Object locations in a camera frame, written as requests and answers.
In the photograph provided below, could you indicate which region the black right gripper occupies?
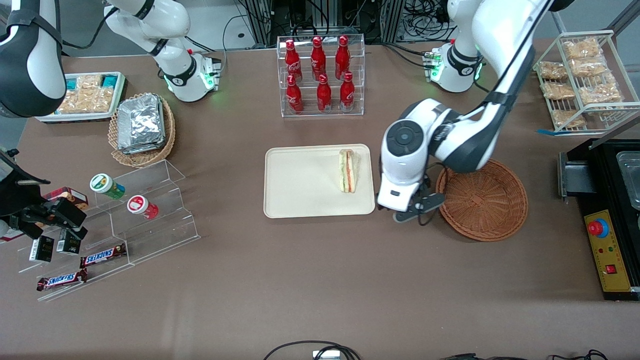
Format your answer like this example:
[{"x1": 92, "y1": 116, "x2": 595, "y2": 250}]
[{"x1": 10, "y1": 197, "x2": 89, "y2": 242}]

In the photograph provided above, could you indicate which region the triangle sandwich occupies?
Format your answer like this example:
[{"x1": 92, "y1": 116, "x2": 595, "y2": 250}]
[{"x1": 338, "y1": 148, "x2": 361, "y2": 194}]

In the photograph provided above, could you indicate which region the brown wicker basket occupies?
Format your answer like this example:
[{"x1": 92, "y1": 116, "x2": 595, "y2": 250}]
[{"x1": 435, "y1": 158, "x2": 529, "y2": 243}]

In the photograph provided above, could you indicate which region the white rectangular snack tray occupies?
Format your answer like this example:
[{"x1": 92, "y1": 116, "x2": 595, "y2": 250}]
[{"x1": 35, "y1": 71, "x2": 127, "y2": 124}]

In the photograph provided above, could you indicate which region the light wicker basket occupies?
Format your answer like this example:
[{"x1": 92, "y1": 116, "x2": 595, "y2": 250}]
[{"x1": 108, "y1": 92, "x2": 177, "y2": 168}]

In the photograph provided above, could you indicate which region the beige plastic tray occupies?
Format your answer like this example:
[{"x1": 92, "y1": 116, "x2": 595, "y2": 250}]
[{"x1": 263, "y1": 143, "x2": 376, "y2": 219}]

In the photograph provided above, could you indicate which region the small black box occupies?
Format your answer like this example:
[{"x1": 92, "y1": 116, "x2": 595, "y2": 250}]
[
  {"x1": 28, "y1": 235, "x2": 55, "y2": 264},
  {"x1": 56, "y1": 230, "x2": 82, "y2": 256}
]

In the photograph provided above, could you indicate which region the brown chocolate box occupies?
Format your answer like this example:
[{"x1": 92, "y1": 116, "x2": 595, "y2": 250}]
[{"x1": 42, "y1": 186, "x2": 89, "y2": 211}]

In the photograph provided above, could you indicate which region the Snickers chocolate bar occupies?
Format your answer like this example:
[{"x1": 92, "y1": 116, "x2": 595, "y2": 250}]
[
  {"x1": 36, "y1": 268, "x2": 89, "y2": 292},
  {"x1": 80, "y1": 243, "x2": 127, "y2": 269}
]

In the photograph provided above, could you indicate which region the green snack cup white lid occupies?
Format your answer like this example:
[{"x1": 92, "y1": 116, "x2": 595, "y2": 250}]
[{"x1": 89, "y1": 173, "x2": 126, "y2": 200}]

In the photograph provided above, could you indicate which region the red snack cup white lid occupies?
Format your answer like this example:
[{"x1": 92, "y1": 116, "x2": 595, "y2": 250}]
[{"x1": 126, "y1": 195, "x2": 160, "y2": 220}]

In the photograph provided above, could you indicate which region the clear acrylic stepped stand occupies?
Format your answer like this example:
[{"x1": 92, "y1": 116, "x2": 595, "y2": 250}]
[{"x1": 15, "y1": 159, "x2": 202, "y2": 303}]

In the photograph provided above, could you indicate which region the silver foil pack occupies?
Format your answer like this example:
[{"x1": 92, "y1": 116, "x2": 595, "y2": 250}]
[
  {"x1": 120, "y1": 140, "x2": 167, "y2": 156},
  {"x1": 117, "y1": 93, "x2": 166, "y2": 151}
]

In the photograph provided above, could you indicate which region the red cola bottle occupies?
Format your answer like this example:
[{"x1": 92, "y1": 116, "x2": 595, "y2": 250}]
[
  {"x1": 334, "y1": 35, "x2": 351, "y2": 80},
  {"x1": 284, "y1": 39, "x2": 303, "y2": 84},
  {"x1": 285, "y1": 74, "x2": 304, "y2": 114},
  {"x1": 316, "y1": 74, "x2": 333, "y2": 113},
  {"x1": 339, "y1": 71, "x2": 356, "y2": 112},
  {"x1": 310, "y1": 36, "x2": 327, "y2": 81}
]

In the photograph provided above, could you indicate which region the clear acrylic bottle rack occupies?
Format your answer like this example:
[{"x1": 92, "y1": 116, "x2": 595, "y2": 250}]
[{"x1": 276, "y1": 34, "x2": 366, "y2": 118}]

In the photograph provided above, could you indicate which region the grey metal block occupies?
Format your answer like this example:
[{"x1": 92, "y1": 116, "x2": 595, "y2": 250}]
[{"x1": 558, "y1": 152, "x2": 599, "y2": 199}]

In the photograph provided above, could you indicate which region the clear bag of fried snacks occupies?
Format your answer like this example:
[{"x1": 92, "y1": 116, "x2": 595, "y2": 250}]
[
  {"x1": 539, "y1": 61, "x2": 569, "y2": 81},
  {"x1": 562, "y1": 37, "x2": 604, "y2": 60},
  {"x1": 542, "y1": 81, "x2": 576, "y2": 101},
  {"x1": 579, "y1": 82, "x2": 624, "y2": 106},
  {"x1": 570, "y1": 57, "x2": 609, "y2": 79},
  {"x1": 551, "y1": 109, "x2": 587, "y2": 129}
]

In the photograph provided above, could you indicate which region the black machine base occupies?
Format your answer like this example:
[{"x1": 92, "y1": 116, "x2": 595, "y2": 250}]
[{"x1": 557, "y1": 139, "x2": 640, "y2": 302}]

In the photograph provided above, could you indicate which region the yellow control box red button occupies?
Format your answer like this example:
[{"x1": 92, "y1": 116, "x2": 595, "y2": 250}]
[{"x1": 583, "y1": 209, "x2": 633, "y2": 293}]

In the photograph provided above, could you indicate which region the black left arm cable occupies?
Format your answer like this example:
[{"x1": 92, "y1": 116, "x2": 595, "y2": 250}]
[{"x1": 419, "y1": 0, "x2": 556, "y2": 227}]

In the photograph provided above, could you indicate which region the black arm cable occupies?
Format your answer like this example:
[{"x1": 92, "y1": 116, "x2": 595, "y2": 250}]
[
  {"x1": 60, "y1": 7, "x2": 121, "y2": 51},
  {"x1": 419, "y1": 0, "x2": 556, "y2": 227}
]

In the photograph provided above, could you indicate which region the black looped cable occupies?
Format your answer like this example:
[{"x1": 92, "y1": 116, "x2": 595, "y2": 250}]
[{"x1": 263, "y1": 341, "x2": 362, "y2": 360}]

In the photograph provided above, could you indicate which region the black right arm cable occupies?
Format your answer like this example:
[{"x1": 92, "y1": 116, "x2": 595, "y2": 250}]
[{"x1": 60, "y1": 7, "x2": 121, "y2": 51}]

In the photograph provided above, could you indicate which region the aluminium frame post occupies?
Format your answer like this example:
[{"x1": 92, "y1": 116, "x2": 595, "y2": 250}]
[
  {"x1": 382, "y1": 0, "x2": 406, "y2": 44},
  {"x1": 247, "y1": 0, "x2": 274, "y2": 47}
]

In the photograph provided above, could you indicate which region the white wire rack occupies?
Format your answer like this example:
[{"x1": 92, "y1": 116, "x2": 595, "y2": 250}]
[{"x1": 532, "y1": 30, "x2": 640, "y2": 134}]

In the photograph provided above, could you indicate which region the thin black cable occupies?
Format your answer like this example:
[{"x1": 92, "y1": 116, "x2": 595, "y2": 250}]
[{"x1": 440, "y1": 349, "x2": 609, "y2": 360}]

